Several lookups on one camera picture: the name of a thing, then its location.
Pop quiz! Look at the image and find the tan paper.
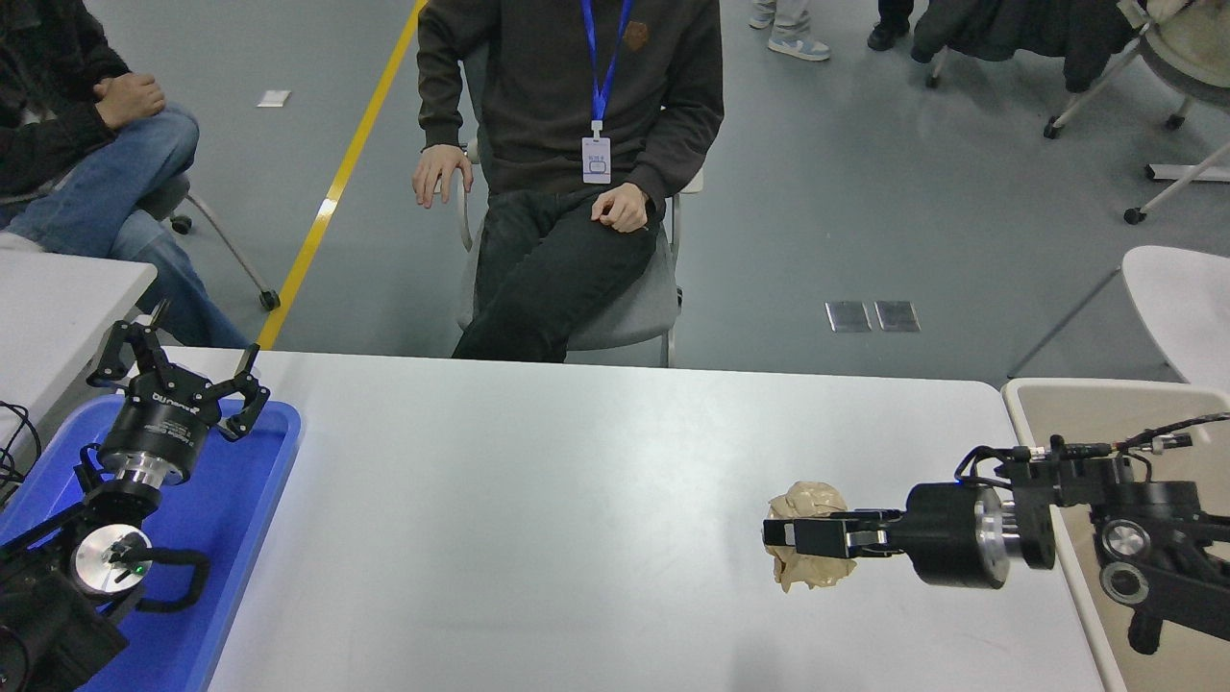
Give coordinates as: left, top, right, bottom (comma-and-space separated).
767, 481, 858, 593

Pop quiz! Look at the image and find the lanyard person's left hand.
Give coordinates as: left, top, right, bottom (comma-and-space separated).
591, 183, 652, 235

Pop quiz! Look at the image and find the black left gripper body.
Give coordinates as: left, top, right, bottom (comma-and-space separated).
99, 370, 224, 480

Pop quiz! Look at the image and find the large pale bin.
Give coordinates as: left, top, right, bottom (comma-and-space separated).
1002, 378, 1230, 692

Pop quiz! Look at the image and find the white side table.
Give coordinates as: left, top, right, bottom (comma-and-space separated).
0, 248, 158, 453

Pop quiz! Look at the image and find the lanyard person's right hand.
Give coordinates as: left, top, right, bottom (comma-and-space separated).
413, 144, 475, 210

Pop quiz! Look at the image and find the seated person with lanyard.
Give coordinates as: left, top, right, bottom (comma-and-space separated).
413, 0, 726, 363

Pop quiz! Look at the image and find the white-legged office chair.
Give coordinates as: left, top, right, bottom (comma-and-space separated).
924, 43, 1106, 136

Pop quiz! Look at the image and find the blue plastic tray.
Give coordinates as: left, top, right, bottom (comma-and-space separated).
0, 392, 304, 692

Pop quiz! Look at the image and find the standing person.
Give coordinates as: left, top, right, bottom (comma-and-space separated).
867, 0, 916, 52
749, 0, 832, 62

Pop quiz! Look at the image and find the black cable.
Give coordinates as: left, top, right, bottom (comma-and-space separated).
0, 399, 44, 506

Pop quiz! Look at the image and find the grey chair with metal legs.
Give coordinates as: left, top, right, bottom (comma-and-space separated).
455, 139, 705, 368

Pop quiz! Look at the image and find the grey chair with white legs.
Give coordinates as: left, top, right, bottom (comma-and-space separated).
1043, 0, 1230, 139

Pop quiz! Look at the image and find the seated person in jeans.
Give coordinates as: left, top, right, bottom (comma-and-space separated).
0, 0, 253, 349

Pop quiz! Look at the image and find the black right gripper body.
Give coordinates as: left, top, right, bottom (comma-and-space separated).
903, 483, 987, 589

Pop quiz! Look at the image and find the grey wheeled office chair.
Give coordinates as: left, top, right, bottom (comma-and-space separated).
135, 173, 283, 312

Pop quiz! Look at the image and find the white wheeled chair base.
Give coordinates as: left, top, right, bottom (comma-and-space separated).
1122, 135, 1230, 226

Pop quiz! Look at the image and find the white shell chair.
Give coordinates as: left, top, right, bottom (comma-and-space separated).
1006, 245, 1230, 393

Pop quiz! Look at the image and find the jeans person's left hand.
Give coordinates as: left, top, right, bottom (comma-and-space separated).
94, 73, 167, 121

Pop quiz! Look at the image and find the dark coat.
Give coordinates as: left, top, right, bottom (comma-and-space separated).
911, 0, 1146, 93

